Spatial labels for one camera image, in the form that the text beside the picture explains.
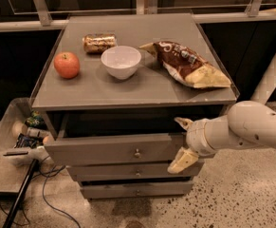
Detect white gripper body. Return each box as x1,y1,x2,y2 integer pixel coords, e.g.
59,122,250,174
186,119,216,156

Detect grey bottom drawer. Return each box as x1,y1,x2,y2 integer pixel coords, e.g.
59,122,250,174
81,180,193,200

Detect clear plastic bin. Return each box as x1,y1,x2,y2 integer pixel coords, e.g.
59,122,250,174
0,98,53,165

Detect white bowl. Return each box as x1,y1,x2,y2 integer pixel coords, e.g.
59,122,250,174
101,46,141,80

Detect dark blue snack packet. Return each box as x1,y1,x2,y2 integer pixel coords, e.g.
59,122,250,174
14,134,43,149

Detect green snack bag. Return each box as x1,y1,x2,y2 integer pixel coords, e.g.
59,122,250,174
25,111,46,129

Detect gold soda can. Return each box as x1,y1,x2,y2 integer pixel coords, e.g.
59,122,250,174
83,33,117,53

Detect grey drawer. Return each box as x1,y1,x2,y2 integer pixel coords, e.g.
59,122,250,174
81,180,193,200
67,162,203,181
44,108,186,166

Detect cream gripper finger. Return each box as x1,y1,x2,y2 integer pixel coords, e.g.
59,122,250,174
175,117,193,130
167,147,199,174

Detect blue cable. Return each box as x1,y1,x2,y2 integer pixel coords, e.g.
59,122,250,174
37,155,83,228

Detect black pole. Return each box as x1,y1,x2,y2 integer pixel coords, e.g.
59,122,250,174
3,160,39,228

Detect grey three-drawer cabinet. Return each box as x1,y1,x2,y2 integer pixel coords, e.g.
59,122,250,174
31,13,239,188

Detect grey middle drawer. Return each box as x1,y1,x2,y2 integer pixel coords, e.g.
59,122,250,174
67,162,203,181

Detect grey top drawer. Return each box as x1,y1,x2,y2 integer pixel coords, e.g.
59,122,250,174
44,108,186,166

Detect red apple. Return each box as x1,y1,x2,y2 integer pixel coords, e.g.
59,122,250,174
53,52,80,79

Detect metal railing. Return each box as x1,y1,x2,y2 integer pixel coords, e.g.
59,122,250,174
0,0,276,31

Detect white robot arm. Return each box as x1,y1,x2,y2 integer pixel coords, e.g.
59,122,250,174
168,53,276,174

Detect brown chip bag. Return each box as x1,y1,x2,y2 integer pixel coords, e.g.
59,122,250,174
139,41,231,88

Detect white bottle in bin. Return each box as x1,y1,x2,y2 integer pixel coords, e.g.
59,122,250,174
11,121,50,139

